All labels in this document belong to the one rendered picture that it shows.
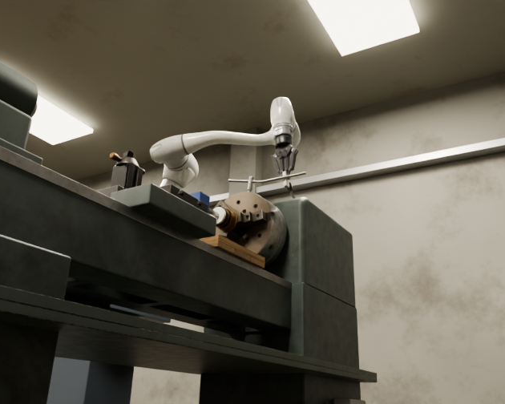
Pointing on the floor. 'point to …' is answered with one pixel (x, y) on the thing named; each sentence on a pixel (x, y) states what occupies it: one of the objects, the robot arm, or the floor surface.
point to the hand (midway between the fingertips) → (285, 179)
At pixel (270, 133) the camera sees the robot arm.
